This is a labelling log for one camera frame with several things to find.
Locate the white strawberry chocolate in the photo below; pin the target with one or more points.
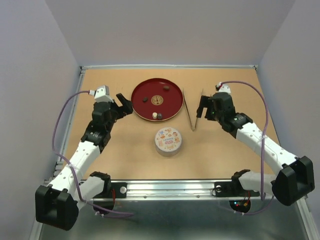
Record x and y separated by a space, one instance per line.
154 115

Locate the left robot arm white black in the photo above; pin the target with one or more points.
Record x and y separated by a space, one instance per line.
58 204

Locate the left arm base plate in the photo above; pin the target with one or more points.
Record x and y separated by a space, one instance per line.
115 189

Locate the aluminium mounting rail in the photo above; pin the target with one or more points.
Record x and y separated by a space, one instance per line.
175 188

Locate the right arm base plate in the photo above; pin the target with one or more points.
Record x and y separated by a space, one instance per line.
225 190

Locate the dark round chocolate centre left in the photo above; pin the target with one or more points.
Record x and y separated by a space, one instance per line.
144 100

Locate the red round tray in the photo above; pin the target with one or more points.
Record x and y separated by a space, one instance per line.
159 100

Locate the silver tin lid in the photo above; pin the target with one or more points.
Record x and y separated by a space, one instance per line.
168 133

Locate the silver metal tongs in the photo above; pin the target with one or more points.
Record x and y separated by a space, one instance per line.
191 101

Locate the round silver tin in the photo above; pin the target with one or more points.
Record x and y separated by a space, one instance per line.
168 148

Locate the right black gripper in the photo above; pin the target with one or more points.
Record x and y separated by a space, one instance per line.
207 102

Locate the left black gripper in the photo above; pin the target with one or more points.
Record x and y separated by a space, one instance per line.
125 109

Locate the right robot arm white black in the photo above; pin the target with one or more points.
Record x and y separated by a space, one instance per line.
292 177

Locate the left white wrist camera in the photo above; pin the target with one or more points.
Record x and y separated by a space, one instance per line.
102 94

